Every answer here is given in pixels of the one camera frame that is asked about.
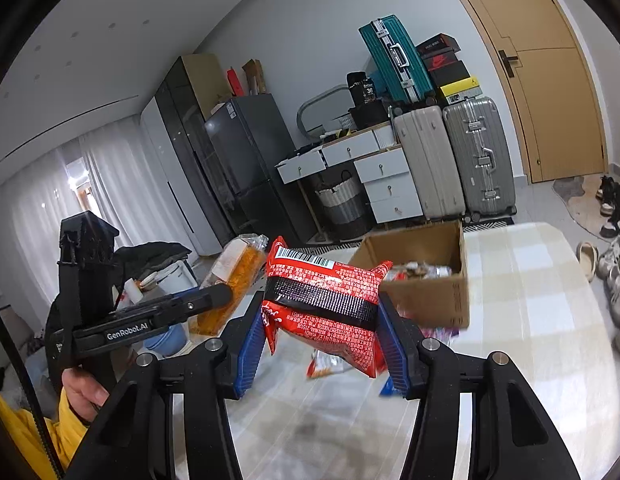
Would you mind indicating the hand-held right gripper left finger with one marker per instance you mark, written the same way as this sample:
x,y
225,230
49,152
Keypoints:
x,y
250,355

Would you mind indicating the brown cardboard piece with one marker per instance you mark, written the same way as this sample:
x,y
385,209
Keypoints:
x,y
254,77

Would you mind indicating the red snack packet black band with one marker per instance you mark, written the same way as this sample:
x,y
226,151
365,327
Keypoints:
x,y
320,310

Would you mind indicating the black bag with tag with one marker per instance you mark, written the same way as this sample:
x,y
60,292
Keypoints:
x,y
362,90

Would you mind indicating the large flat cardboard box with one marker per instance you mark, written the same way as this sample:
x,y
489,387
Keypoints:
x,y
204,85

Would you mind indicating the orange bread packet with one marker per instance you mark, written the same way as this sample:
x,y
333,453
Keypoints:
x,y
229,270

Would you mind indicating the person's left forearm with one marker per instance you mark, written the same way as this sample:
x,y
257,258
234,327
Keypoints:
x,y
19,435

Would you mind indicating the grey curved metal frame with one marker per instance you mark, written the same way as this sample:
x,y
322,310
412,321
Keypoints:
x,y
305,110

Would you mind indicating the wooden door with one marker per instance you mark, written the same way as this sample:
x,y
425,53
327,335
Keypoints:
x,y
540,85

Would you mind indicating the pile of shoes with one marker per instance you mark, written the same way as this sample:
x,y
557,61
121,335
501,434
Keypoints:
x,y
617,270

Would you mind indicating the person's left hand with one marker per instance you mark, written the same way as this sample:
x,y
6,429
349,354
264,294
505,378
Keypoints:
x,y
82,390

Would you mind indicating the dark glass cabinet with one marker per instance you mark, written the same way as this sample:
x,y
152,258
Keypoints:
x,y
184,135

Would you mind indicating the blue plastic basin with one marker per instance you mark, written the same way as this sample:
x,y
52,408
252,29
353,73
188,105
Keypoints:
x,y
162,340

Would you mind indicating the beige suitcase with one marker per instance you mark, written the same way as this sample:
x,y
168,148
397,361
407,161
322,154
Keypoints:
x,y
425,160

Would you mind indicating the black white patterned rug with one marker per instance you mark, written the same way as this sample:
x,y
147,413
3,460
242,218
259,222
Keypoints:
x,y
490,224

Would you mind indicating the white desk with drawers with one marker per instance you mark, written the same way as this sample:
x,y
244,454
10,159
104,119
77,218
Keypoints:
x,y
385,180

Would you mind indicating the white cup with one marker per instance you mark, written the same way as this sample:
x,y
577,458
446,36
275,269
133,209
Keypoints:
x,y
133,291

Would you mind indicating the white curtain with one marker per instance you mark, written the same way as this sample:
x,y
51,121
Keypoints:
x,y
39,210

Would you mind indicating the grey door mat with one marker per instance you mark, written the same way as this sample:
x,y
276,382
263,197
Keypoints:
x,y
575,200

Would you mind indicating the red paper bag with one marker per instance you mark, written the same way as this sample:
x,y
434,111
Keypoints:
x,y
234,82

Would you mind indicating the blue cookie packet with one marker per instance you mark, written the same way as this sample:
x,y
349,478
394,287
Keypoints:
x,y
387,387

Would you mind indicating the silver suitcase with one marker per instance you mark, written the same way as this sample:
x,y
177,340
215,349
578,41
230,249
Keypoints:
x,y
475,155

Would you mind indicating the red black shoe box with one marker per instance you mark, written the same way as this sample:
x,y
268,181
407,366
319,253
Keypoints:
x,y
442,61

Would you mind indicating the teal suitcase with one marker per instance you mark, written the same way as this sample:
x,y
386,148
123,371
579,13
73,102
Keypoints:
x,y
385,50

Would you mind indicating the grey refrigerator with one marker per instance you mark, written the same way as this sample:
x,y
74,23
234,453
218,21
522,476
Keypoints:
x,y
255,170

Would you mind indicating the woven laundry basket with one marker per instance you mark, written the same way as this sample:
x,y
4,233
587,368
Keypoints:
x,y
340,205

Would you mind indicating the orange white noodle snack packet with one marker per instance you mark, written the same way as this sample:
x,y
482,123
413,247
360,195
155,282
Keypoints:
x,y
325,365

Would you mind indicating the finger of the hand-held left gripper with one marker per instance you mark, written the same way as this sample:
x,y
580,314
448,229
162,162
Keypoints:
x,y
197,288
204,301

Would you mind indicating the black storage box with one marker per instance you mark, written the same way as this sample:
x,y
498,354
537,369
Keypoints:
x,y
370,115

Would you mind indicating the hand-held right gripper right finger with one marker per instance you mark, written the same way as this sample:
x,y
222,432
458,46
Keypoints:
x,y
392,350

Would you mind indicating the black jacket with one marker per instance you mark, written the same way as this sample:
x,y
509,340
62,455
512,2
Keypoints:
x,y
149,255

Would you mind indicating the white appliance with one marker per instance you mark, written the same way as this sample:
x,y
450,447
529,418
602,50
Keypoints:
x,y
169,280

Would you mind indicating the brown cardboard box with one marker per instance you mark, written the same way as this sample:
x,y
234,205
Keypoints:
x,y
430,300

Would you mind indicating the white plastic basket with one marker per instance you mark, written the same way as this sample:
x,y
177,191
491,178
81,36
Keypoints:
x,y
344,124

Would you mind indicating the beige slippers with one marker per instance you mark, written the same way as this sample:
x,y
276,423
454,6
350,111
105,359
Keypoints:
x,y
587,260

